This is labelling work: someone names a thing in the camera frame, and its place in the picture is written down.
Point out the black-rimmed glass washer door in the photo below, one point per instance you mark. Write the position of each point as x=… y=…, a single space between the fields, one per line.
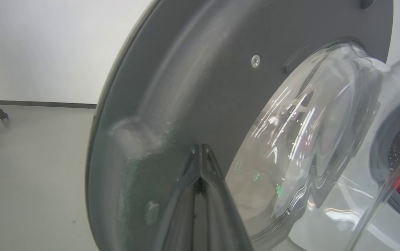
x=203 y=87

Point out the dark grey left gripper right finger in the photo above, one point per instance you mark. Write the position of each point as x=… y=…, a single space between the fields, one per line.
x=224 y=226

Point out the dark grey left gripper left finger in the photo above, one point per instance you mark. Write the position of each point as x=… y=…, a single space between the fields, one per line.
x=179 y=223

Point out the grey rubber door gasket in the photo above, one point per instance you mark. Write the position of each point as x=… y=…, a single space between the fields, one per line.
x=381 y=139

